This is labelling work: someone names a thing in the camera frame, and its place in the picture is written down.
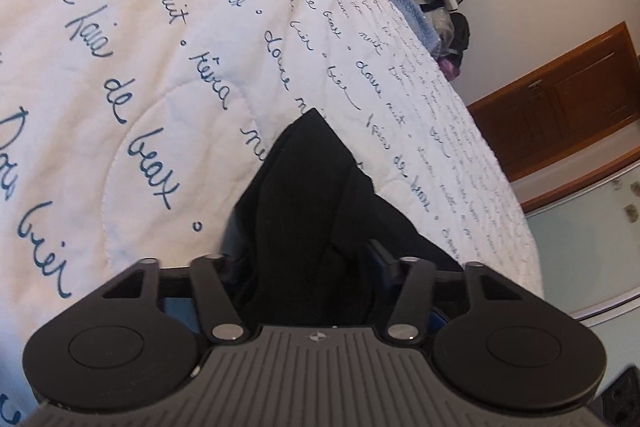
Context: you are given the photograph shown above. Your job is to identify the black pants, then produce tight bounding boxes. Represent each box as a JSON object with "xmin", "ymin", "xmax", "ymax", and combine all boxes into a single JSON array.
[{"xmin": 227, "ymin": 108, "xmax": 463, "ymax": 325}]

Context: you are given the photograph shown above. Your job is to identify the wooden door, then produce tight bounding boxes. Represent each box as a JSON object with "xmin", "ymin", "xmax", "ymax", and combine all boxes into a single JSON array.
[{"xmin": 467, "ymin": 22, "xmax": 640, "ymax": 212}]

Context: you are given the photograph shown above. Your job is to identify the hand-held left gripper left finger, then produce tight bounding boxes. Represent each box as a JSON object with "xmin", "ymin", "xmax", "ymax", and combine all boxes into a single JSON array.
[{"xmin": 102, "ymin": 254, "xmax": 248, "ymax": 343}]

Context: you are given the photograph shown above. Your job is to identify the white printed blanket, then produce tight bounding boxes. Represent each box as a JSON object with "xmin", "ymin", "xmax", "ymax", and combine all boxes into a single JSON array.
[{"xmin": 0, "ymin": 0, "xmax": 546, "ymax": 427}]

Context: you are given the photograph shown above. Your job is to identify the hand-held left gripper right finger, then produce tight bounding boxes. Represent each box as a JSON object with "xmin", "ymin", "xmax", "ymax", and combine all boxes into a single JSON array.
[{"xmin": 370, "ymin": 242, "xmax": 538, "ymax": 342}]

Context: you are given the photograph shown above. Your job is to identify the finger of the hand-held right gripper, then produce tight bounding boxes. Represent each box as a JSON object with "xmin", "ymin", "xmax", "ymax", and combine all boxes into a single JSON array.
[{"xmin": 597, "ymin": 367, "xmax": 640, "ymax": 427}]

